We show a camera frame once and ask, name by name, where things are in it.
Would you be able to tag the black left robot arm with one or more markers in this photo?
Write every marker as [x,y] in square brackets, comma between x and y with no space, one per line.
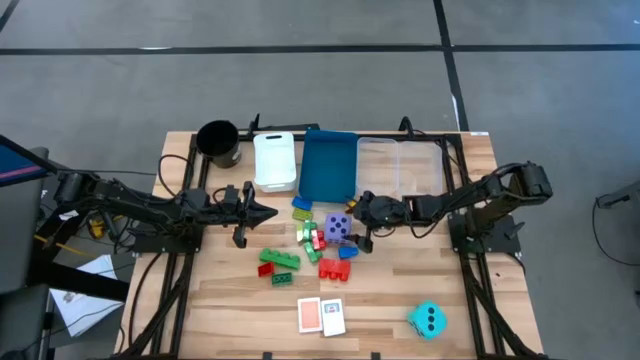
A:
[130,197]

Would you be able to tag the black bucket with cartoon eyes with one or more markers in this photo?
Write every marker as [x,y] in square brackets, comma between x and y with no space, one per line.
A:
[217,140]

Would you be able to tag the yellow one-stud block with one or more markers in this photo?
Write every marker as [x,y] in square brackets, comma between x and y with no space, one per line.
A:
[350,203]

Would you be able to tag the lime green plate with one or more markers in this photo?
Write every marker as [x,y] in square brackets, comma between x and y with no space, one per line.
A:
[302,215]

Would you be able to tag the white card box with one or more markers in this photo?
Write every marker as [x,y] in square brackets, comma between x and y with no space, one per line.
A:
[333,320]

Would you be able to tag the black aluminium table frame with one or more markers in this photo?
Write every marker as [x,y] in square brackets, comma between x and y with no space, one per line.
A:
[472,300]

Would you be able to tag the blue plastic bin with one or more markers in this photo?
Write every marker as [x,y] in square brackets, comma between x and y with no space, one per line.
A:
[327,170]

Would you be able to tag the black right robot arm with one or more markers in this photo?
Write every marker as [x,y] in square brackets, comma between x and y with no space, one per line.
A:
[500,192]

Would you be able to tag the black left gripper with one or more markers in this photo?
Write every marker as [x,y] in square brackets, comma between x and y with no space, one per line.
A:
[244,210]

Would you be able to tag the teal foam dice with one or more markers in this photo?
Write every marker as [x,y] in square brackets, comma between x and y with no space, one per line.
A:
[427,320]

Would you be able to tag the purple foam dice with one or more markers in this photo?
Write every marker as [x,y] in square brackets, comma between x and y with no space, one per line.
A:
[337,227]

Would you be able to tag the big red three-stud block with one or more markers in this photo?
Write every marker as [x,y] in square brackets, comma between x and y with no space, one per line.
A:
[334,269]

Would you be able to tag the white paper sheets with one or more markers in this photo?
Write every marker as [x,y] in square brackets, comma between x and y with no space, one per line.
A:
[85,312]

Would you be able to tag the dark green toy brick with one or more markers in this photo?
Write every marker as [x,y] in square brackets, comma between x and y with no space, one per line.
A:
[282,279]

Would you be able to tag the white plastic bin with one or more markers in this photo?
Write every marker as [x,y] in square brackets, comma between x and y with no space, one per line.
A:
[275,165]

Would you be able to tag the orange card box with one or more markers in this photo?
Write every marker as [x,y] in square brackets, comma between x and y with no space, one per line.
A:
[310,315]

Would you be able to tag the blue toy block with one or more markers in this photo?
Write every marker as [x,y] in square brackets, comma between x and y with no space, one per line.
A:
[348,252]
[302,203]

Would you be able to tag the dark monitor with blue screen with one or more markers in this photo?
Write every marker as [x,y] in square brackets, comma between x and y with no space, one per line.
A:
[20,162]

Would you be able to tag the long green four-stud block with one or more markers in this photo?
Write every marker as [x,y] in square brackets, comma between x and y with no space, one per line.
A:
[280,259]

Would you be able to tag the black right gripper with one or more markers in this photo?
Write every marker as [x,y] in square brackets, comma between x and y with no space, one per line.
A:
[382,210]

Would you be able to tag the small red toy brick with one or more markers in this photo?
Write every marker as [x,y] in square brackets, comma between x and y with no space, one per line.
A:
[266,269]

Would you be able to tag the green two-stud block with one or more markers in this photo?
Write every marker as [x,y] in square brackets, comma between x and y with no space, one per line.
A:
[313,252]

